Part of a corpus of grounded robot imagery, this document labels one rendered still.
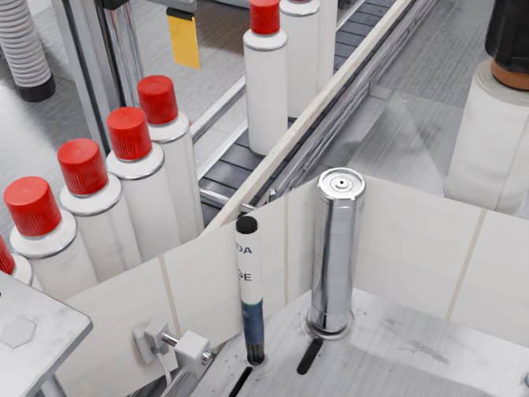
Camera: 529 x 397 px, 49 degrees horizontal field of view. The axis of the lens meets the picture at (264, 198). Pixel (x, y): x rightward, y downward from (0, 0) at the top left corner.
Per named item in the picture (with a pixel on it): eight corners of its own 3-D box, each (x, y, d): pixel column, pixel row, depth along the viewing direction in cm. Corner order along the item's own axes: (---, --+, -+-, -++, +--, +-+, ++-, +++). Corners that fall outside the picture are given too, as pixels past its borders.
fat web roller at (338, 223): (341, 348, 55) (357, 210, 42) (297, 328, 57) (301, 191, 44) (359, 313, 58) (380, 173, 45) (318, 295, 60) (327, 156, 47)
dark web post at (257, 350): (259, 369, 54) (250, 233, 41) (243, 361, 55) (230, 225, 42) (268, 354, 55) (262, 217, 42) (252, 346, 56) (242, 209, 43)
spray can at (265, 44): (276, 163, 75) (274, 14, 61) (242, 151, 77) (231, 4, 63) (294, 140, 78) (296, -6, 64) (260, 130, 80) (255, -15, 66)
